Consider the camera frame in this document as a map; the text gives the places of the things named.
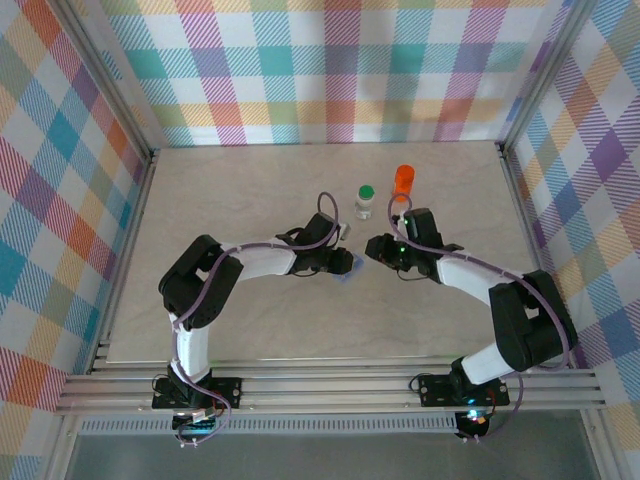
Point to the blue clear pill organizer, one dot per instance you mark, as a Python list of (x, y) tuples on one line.
[(359, 262)]

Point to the orange cup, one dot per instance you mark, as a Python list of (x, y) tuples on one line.
[(404, 177)]

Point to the white pill bottle green cap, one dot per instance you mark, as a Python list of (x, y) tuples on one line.
[(365, 202)]

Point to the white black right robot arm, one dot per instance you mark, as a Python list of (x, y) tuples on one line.
[(485, 362)]

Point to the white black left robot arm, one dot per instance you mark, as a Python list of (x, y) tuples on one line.
[(192, 350)]

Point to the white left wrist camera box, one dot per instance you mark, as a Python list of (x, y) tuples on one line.
[(345, 230)]

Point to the aluminium right side rail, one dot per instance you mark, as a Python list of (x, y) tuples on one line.
[(525, 220)]

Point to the aluminium rail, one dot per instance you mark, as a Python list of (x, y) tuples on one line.
[(131, 240), (525, 220)]

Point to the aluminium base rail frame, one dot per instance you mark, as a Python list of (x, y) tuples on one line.
[(325, 395)]

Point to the aluminium left side rail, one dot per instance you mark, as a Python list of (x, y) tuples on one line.
[(131, 240)]

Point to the aluminium right corner post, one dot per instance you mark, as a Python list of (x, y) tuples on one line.
[(545, 75)]

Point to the aluminium corner post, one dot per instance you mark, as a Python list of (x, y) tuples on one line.
[(107, 82), (545, 75)]

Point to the aluminium left corner post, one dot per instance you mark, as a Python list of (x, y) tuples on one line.
[(107, 82)]

